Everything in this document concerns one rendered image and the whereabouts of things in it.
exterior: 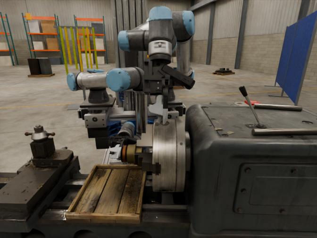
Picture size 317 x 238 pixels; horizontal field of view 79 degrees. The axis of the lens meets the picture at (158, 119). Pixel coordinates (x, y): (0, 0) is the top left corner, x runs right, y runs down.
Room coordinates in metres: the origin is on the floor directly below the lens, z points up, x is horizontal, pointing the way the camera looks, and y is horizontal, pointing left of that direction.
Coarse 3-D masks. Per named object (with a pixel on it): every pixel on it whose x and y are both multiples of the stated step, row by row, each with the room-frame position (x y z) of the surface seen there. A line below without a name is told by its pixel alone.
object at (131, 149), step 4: (128, 144) 0.77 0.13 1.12; (132, 144) 0.77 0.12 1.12; (124, 148) 0.74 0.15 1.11; (128, 148) 0.74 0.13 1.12; (132, 148) 0.74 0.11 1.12; (136, 148) 0.75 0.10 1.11; (140, 148) 0.75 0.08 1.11; (124, 152) 0.73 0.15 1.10; (128, 152) 0.73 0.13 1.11; (132, 152) 0.73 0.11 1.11; (136, 152) 0.73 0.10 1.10; (140, 152) 0.73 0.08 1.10; (124, 156) 0.72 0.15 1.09; (128, 156) 0.72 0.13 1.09; (132, 156) 0.72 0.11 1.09; (124, 160) 0.72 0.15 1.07; (128, 160) 0.72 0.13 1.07; (132, 160) 0.72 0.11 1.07
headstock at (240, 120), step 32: (192, 128) 0.73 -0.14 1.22; (224, 128) 0.63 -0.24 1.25; (192, 160) 0.64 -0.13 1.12; (224, 160) 0.53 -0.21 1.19; (256, 160) 0.55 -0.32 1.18; (288, 160) 0.55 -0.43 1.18; (192, 192) 0.59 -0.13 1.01; (224, 192) 0.54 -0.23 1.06; (256, 192) 0.53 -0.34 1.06; (288, 192) 0.53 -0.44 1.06; (192, 224) 0.56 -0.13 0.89; (224, 224) 0.55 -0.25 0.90; (256, 224) 0.54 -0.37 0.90; (288, 224) 0.54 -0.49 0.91
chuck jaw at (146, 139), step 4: (148, 124) 0.83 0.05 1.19; (152, 124) 0.83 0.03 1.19; (148, 128) 0.81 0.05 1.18; (152, 128) 0.81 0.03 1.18; (148, 132) 0.80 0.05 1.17; (152, 132) 0.80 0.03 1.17; (144, 136) 0.79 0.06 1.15; (148, 136) 0.79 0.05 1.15; (152, 136) 0.79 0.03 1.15; (140, 140) 0.78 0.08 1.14; (144, 140) 0.78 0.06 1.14; (148, 140) 0.78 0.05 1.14; (152, 140) 0.78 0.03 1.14; (136, 144) 0.77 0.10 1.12; (140, 144) 0.77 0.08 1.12; (144, 144) 0.77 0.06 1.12; (148, 144) 0.77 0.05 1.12
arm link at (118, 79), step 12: (72, 72) 1.24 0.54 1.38; (84, 72) 1.23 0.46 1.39; (108, 72) 0.98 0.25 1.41; (120, 72) 0.96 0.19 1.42; (132, 72) 1.01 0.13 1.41; (72, 84) 1.19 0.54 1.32; (84, 84) 1.17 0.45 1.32; (96, 84) 1.10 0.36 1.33; (108, 84) 0.99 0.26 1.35; (120, 84) 0.95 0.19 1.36; (132, 84) 0.99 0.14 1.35
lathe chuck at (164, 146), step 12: (156, 120) 0.76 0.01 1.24; (168, 120) 0.76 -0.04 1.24; (156, 132) 0.68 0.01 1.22; (168, 132) 0.68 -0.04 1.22; (156, 144) 0.64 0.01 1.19; (168, 144) 0.64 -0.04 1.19; (156, 156) 0.61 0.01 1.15; (168, 156) 0.61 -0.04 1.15; (168, 168) 0.60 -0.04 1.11; (156, 180) 0.60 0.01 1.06; (168, 180) 0.60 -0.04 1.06
